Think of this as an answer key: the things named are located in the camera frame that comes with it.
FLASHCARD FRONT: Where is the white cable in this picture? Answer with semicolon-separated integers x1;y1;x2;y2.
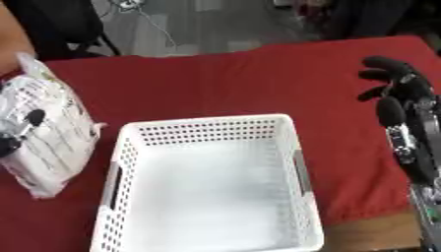
111;0;179;49

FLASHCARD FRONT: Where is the white plastic bag package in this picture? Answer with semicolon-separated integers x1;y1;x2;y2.
0;52;109;200

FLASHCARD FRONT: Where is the black chair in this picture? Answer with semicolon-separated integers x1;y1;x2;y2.
3;0;124;62

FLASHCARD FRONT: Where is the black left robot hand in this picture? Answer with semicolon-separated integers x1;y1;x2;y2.
0;108;48;158

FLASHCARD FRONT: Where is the white perforated plastic basket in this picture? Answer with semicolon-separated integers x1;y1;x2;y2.
88;113;326;252

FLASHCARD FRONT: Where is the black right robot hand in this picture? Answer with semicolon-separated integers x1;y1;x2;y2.
354;55;441;185

